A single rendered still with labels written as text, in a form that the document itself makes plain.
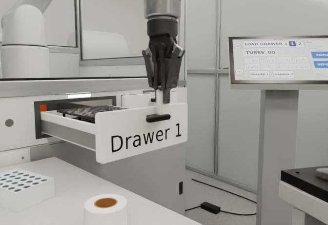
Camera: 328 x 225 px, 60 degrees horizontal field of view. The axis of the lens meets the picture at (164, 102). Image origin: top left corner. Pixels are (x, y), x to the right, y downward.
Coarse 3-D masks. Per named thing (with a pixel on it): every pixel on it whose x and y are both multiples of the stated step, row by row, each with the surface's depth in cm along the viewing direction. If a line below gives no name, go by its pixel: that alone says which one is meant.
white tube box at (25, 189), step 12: (0, 180) 58; (12, 180) 58; (24, 180) 59; (36, 180) 58; (48, 180) 57; (0, 192) 53; (12, 192) 52; (24, 192) 53; (36, 192) 55; (48, 192) 57; (0, 204) 54; (12, 204) 52; (24, 204) 53
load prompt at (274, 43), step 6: (246, 42) 146; (252, 42) 145; (258, 42) 145; (264, 42) 144; (270, 42) 144; (276, 42) 144; (282, 42) 143; (288, 42) 143; (294, 42) 142; (300, 42) 142
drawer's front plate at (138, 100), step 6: (126, 96) 105; (132, 96) 107; (138, 96) 109; (144, 96) 111; (150, 96) 113; (174, 96) 123; (126, 102) 105; (132, 102) 107; (138, 102) 109; (144, 102) 111; (150, 102) 114; (174, 102) 124
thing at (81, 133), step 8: (48, 112) 87; (56, 112) 89; (48, 120) 81; (56, 120) 78; (64, 120) 74; (72, 120) 71; (48, 128) 81; (56, 128) 78; (64, 128) 74; (72, 128) 71; (80, 128) 69; (88, 128) 66; (56, 136) 79; (64, 136) 74; (72, 136) 72; (80, 136) 69; (88, 136) 66; (80, 144) 70; (88, 144) 66
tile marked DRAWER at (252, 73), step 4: (252, 72) 135; (256, 72) 134; (260, 72) 134; (264, 72) 134; (268, 72) 134; (252, 76) 133; (256, 76) 133; (260, 76) 133; (264, 76) 133; (268, 76) 132
